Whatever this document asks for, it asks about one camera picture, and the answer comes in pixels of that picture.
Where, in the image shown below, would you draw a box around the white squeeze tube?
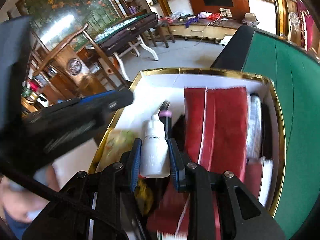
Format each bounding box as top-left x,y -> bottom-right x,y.
139,115 -> 170,179

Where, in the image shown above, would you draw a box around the dark blue pen pink cap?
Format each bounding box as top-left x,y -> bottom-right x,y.
158,109 -> 172,140

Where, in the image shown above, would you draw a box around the red fabric pouch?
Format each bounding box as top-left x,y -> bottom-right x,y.
147,87 -> 248,236

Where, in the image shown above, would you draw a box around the operator hand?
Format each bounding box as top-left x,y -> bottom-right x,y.
0,164 -> 61,224

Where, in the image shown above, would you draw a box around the gold-edged white tray box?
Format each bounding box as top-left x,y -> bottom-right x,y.
89,68 -> 286,239

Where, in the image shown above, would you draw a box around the long white medicine box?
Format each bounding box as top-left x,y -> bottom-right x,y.
246,94 -> 262,159

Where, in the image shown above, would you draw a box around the wooden armchair round medallion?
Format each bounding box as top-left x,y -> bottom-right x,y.
30,23 -> 129,95

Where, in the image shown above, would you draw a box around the dark mahjong table white legs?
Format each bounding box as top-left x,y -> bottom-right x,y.
94,12 -> 159,81

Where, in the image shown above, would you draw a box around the low wooden tv cabinet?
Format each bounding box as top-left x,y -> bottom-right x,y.
162,19 -> 242,42

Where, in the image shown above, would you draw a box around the wooden chair with magenta cloth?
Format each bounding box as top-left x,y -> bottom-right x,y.
273,0 -> 319,59

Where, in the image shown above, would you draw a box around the floral wall painting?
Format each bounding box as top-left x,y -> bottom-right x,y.
16,0 -> 121,50

